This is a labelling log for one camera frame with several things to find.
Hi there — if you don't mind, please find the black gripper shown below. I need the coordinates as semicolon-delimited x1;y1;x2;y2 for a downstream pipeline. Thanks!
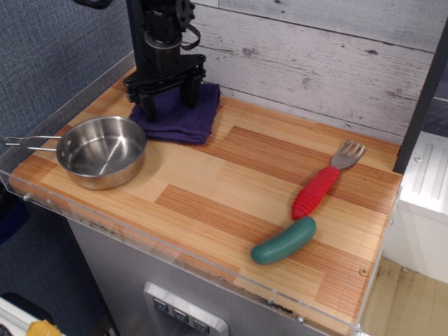
125;38;206;123

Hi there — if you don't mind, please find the purple cloth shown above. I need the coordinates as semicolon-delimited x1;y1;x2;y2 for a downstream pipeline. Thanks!
129;83;221;145

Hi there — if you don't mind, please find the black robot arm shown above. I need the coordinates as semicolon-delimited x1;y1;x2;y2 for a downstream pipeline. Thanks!
124;1;206;122

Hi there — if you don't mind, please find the silver metal pot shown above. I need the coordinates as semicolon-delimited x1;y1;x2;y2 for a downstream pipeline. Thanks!
2;116;147;190

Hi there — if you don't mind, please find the yellow cloth piece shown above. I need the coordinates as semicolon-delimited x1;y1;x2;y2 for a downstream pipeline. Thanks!
25;320;64;336

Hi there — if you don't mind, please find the green toy cucumber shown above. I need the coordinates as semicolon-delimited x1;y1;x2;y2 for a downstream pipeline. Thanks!
250;216;317;265

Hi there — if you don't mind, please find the silver toy fridge cabinet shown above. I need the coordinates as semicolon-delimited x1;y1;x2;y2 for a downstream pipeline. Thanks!
69;220;319;335

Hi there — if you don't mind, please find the grey dispenser panel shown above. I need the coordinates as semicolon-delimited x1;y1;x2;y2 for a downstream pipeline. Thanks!
143;281;230;336

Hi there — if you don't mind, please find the clear acrylic edge guard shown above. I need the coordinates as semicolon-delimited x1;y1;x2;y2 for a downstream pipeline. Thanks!
3;126;401;335

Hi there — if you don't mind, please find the white side cabinet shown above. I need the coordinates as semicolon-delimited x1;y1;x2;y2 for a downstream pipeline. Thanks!
383;132;447;283

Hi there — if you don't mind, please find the black cable loop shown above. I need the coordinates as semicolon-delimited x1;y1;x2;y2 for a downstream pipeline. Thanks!
180;22;203;50

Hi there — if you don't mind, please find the red handled fork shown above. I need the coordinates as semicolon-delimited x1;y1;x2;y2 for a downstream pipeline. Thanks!
291;139;365;220

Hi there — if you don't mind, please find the dark grey right post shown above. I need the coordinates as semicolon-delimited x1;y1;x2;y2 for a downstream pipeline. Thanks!
393;21;447;174

